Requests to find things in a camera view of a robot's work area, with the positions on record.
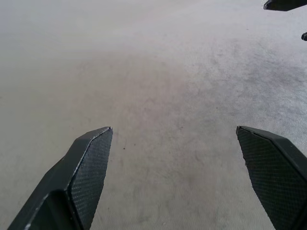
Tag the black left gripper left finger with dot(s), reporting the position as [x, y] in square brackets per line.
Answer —
[79, 177]

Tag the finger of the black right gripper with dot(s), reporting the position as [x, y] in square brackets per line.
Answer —
[285, 4]
[304, 36]

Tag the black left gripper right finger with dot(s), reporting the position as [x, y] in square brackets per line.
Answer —
[273, 172]

